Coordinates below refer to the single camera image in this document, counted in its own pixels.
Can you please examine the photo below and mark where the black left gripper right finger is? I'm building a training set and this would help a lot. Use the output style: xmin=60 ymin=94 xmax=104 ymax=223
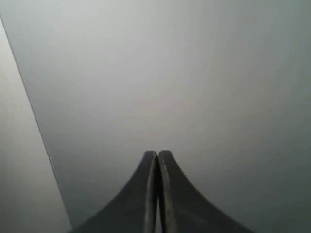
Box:
xmin=158 ymin=150 xmax=253 ymax=233

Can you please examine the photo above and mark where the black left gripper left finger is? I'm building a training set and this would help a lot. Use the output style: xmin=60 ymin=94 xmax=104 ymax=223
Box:
xmin=72 ymin=151 xmax=158 ymax=233

